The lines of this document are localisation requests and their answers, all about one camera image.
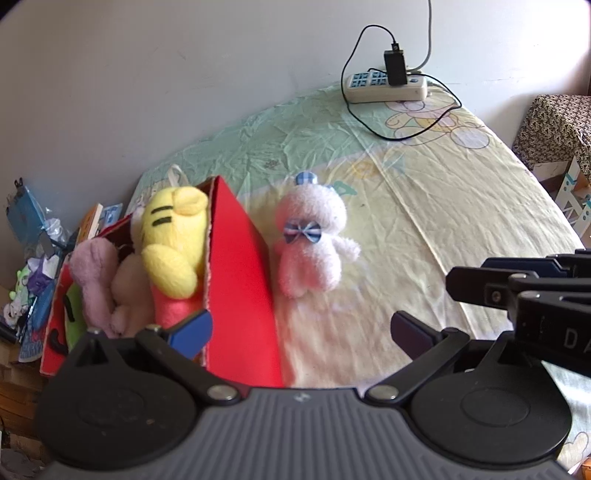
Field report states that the white bear plush blue bow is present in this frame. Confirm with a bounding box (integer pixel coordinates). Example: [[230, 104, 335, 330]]
[[273, 172, 362, 298]]

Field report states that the green plush toy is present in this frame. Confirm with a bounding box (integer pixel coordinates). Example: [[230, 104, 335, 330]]
[[48, 281, 88, 356]]

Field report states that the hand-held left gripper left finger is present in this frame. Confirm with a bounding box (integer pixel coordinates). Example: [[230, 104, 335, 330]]
[[60, 310, 242, 407]]

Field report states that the wooden nightstand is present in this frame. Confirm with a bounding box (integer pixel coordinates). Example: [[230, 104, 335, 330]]
[[0, 332, 51, 462]]

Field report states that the blue plastic packet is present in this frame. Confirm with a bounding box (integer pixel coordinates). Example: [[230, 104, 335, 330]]
[[7, 178, 47, 245]]

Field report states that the pink plush toy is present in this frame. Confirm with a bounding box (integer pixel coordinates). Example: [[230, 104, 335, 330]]
[[69, 240, 121, 337]]

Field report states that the clear plastic bag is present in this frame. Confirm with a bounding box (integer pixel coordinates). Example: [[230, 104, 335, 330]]
[[28, 217, 70, 259]]

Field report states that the blue patterned book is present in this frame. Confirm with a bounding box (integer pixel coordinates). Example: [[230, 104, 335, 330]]
[[18, 277, 62, 363]]

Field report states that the yellow tiger plush toy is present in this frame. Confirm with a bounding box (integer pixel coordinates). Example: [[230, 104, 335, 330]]
[[141, 185, 211, 329]]

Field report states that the small green toy figure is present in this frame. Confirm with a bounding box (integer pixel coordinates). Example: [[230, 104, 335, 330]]
[[8, 270, 29, 301]]

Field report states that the grey power strip cord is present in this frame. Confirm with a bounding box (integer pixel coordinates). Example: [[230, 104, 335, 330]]
[[410, 0, 433, 75]]

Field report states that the black charger adapter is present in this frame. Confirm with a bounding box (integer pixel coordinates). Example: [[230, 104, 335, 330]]
[[383, 42, 408, 87]]

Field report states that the patterned cloth covered table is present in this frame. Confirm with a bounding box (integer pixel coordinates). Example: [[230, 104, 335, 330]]
[[512, 93, 591, 185]]

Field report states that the red cardboard box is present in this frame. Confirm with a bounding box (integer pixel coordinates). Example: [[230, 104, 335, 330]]
[[39, 175, 284, 388]]

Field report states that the white power strip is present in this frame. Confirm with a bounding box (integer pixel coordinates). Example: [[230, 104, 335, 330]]
[[345, 69, 428, 103]]

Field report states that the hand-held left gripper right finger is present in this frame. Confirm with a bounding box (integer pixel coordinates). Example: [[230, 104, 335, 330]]
[[366, 311, 561, 403]]

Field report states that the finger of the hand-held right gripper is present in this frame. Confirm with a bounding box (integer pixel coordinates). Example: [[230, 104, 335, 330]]
[[480, 249, 591, 278], [445, 265, 519, 320]]

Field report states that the beige plush toy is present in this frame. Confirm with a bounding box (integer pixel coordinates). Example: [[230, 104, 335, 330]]
[[111, 254, 155, 337]]

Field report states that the black charger cable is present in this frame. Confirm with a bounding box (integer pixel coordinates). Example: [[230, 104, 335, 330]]
[[342, 24, 462, 141]]

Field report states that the stack of books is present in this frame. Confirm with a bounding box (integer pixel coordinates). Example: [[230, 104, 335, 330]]
[[76, 203, 124, 241]]

